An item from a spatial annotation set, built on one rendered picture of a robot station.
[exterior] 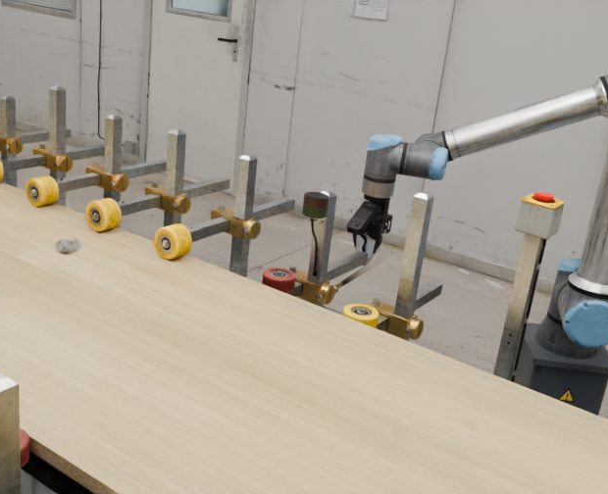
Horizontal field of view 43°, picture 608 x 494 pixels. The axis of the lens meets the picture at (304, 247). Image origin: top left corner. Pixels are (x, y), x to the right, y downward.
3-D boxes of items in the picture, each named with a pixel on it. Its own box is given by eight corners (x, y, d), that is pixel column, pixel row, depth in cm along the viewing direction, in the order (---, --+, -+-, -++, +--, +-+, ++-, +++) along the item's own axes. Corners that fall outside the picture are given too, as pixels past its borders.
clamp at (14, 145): (0, 144, 262) (-1, 129, 260) (25, 153, 255) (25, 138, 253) (-17, 146, 257) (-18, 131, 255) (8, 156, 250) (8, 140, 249)
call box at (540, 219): (525, 226, 163) (532, 191, 160) (557, 235, 159) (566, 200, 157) (513, 233, 157) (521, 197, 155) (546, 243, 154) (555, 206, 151)
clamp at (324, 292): (291, 284, 202) (293, 267, 200) (333, 301, 195) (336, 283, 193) (278, 290, 197) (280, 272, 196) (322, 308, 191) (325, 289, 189)
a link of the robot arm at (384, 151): (404, 141, 205) (367, 135, 207) (396, 185, 210) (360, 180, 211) (406, 134, 214) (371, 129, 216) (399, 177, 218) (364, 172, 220)
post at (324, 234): (304, 361, 204) (326, 188, 188) (315, 366, 203) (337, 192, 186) (296, 366, 202) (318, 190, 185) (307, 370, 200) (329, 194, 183)
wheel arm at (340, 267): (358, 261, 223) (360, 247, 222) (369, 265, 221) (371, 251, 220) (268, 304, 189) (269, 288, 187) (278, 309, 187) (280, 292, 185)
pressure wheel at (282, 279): (272, 304, 195) (276, 263, 191) (297, 315, 191) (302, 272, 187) (252, 314, 188) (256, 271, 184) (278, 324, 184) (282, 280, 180)
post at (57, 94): (58, 231, 252) (58, 84, 236) (65, 234, 251) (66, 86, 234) (49, 233, 250) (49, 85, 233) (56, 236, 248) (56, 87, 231)
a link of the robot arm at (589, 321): (604, 330, 225) (674, 73, 199) (616, 358, 209) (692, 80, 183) (551, 321, 227) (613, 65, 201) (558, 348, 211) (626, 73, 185)
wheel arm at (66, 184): (164, 168, 254) (164, 157, 253) (172, 170, 252) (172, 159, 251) (36, 193, 215) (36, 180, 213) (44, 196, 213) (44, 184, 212)
